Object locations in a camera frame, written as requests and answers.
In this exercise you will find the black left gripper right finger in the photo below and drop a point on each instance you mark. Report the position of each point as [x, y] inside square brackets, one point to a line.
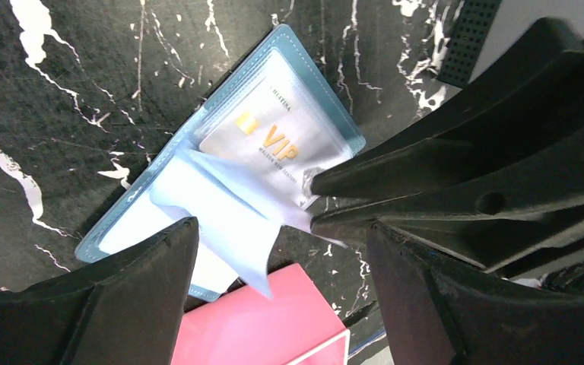
[437, 310]

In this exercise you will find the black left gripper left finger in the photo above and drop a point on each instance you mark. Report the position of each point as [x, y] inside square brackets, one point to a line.
[124, 309]

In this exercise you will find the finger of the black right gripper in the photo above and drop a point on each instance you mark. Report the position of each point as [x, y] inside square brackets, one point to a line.
[518, 123]
[521, 221]

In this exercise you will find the blue leather card holder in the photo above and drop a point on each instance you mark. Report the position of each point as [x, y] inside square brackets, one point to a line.
[239, 214]

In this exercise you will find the silver VIP credit card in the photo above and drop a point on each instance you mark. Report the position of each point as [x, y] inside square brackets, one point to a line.
[280, 135]

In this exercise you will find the dark grey perforated box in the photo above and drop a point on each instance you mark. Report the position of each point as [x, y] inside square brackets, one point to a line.
[484, 30]

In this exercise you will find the pink plastic tray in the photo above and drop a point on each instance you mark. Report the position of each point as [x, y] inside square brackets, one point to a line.
[295, 326]

